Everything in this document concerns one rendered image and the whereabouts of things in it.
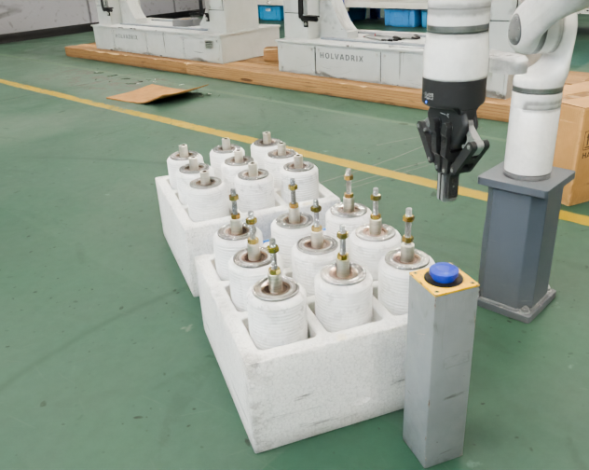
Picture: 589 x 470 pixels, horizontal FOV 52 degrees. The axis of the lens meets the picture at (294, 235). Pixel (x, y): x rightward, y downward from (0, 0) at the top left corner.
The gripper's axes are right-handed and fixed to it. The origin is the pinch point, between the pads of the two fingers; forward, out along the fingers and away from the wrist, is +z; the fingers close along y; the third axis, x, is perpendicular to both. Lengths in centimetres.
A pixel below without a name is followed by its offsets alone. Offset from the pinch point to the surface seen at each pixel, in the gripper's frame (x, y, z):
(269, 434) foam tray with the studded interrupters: -24.0, -9.6, 41.5
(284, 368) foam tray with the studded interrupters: -20.8, -9.6, 29.4
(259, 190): -7, -66, 22
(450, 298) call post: -0.8, 3.6, 14.7
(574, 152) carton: 89, -68, 28
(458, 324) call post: 0.8, 3.6, 19.2
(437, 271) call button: -1.1, 0.6, 12.0
